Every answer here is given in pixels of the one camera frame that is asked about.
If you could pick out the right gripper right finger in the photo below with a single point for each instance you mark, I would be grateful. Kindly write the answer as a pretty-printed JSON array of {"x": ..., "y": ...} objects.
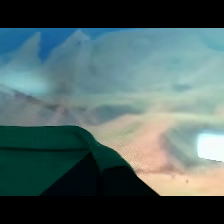
[{"x": 123, "y": 183}]

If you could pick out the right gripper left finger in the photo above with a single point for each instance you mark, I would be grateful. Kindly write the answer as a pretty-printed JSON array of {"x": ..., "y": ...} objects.
[{"x": 83, "y": 180}]

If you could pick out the dark green shirt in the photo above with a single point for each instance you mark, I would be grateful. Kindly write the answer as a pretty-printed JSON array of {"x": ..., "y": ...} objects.
[{"x": 33, "y": 160}]

